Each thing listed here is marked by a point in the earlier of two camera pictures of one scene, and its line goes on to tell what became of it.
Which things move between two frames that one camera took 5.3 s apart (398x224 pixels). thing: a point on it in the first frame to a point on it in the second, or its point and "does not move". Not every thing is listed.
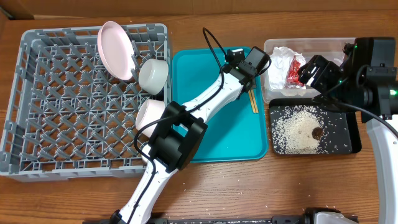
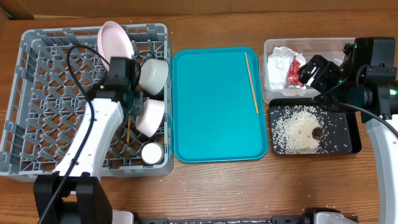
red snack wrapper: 293,81 does not move
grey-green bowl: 153,74 does not move
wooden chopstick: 252,101 to 129,129
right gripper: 323,79 does not move
